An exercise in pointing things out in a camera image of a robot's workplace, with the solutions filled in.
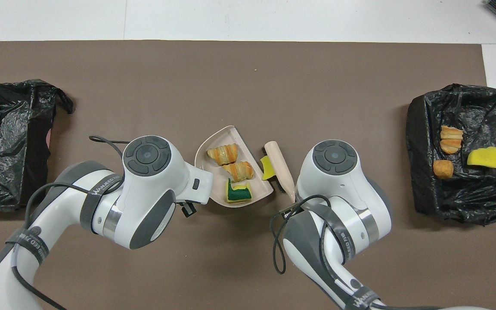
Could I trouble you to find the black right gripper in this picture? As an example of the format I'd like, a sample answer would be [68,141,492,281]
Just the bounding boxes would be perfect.
[181,200,307,218]

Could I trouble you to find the beige plastic dustpan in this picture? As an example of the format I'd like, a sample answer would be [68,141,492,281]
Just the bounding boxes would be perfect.
[194,125,274,208]

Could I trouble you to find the notched yellow sponge piece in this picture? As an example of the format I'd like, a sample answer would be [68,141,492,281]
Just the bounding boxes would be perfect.
[224,178,253,204]

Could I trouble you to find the small croissant piece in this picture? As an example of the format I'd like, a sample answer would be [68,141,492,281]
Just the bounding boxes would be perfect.
[440,125,464,155]
[222,161,255,183]

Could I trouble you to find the large croissant piece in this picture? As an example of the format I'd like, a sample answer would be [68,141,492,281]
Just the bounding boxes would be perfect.
[207,143,239,166]

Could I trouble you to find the beige hand brush black bristles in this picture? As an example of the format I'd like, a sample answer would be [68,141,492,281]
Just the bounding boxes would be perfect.
[264,141,296,203]

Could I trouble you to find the brown bread roll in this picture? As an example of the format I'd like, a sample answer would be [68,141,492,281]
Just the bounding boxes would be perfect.
[433,160,454,180]

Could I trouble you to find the brown paper table mat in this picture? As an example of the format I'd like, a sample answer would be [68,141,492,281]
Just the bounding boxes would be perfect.
[0,40,496,310]

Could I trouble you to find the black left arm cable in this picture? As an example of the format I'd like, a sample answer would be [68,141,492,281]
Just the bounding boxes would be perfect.
[0,135,130,310]

